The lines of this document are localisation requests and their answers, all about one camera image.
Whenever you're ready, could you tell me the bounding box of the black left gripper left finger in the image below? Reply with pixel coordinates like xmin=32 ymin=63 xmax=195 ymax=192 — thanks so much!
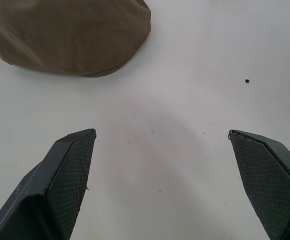
xmin=0 ymin=128 xmax=97 ymax=240

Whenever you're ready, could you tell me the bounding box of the brown cloth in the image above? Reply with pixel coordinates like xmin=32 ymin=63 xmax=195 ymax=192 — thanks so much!
xmin=0 ymin=0 xmax=152 ymax=78

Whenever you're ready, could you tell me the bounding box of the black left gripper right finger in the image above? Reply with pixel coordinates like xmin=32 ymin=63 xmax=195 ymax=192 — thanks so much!
xmin=228 ymin=129 xmax=290 ymax=240

